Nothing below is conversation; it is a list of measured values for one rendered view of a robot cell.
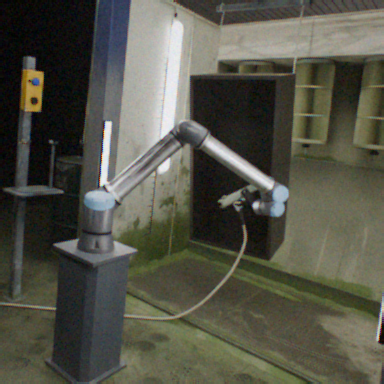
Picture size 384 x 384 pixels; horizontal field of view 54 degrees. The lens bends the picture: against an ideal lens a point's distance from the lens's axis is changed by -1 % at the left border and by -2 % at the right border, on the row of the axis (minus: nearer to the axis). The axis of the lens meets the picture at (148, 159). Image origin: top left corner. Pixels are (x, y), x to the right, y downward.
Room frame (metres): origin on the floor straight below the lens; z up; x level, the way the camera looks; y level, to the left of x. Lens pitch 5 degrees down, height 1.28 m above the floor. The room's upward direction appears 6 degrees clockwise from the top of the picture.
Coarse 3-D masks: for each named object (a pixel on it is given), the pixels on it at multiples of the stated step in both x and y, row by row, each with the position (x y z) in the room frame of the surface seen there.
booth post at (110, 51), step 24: (96, 0) 2.82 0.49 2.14; (120, 0) 2.76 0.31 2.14; (120, 24) 2.78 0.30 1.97; (96, 48) 2.79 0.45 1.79; (120, 48) 2.79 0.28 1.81; (96, 72) 2.77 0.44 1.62; (120, 72) 2.81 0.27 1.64; (96, 96) 2.76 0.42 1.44; (120, 96) 2.83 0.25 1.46; (96, 120) 2.74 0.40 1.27; (96, 144) 2.73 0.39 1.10; (96, 168) 2.71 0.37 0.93
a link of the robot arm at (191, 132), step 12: (192, 120) 1.96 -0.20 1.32; (180, 132) 1.94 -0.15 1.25; (192, 132) 1.89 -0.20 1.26; (204, 132) 1.88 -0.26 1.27; (192, 144) 1.90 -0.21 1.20; (204, 144) 1.89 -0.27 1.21; (216, 144) 1.90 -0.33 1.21; (216, 156) 1.91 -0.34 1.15; (228, 156) 1.90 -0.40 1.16; (240, 156) 1.94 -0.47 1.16; (228, 168) 1.94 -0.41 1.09; (240, 168) 1.91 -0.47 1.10; (252, 168) 1.92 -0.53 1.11; (252, 180) 1.92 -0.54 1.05; (264, 180) 1.92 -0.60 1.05; (264, 192) 1.94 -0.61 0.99; (276, 192) 1.91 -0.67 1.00
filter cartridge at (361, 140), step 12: (372, 60) 2.98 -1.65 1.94; (372, 72) 2.97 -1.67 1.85; (372, 84) 2.96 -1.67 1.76; (360, 96) 3.07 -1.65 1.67; (372, 96) 2.94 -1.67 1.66; (360, 108) 3.03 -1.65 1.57; (372, 108) 2.94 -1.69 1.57; (360, 120) 3.01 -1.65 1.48; (372, 120) 2.92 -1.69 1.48; (360, 132) 2.98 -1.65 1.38; (372, 132) 2.90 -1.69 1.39; (360, 144) 2.96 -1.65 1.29; (372, 144) 2.91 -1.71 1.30
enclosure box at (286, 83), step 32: (192, 96) 2.57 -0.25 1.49; (224, 96) 2.81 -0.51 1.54; (256, 96) 2.68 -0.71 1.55; (288, 96) 2.40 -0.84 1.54; (224, 128) 2.85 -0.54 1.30; (256, 128) 2.71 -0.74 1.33; (288, 128) 2.47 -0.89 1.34; (192, 160) 2.64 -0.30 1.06; (256, 160) 2.74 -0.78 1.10; (288, 160) 2.56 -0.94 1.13; (192, 192) 2.68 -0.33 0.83; (224, 192) 2.92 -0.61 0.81; (256, 192) 2.77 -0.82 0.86; (192, 224) 2.72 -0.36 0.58; (224, 224) 2.96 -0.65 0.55; (256, 224) 2.81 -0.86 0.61; (256, 256) 2.47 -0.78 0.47
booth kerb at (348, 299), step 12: (192, 252) 3.64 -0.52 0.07; (204, 252) 3.56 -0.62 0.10; (216, 252) 3.48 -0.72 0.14; (228, 264) 3.38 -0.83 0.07; (240, 264) 3.31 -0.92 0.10; (252, 264) 3.24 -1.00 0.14; (264, 264) 3.17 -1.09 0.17; (264, 276) 3.16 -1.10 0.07; (276, 276) 3.09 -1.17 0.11; (288, 276) 3.03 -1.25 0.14; (300, 276) 2.97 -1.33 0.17; (300, 288) 2.96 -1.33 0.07; (312, 288) 2.90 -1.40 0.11; (324, 288) 2.85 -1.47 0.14; (336, 288) 2.79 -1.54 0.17; (336, 300) 2.78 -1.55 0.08; (348, 300) 2.73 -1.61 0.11; (360, 300) 2.68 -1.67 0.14; (372, 300) 2.64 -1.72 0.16; (372, 312) 2.63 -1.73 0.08
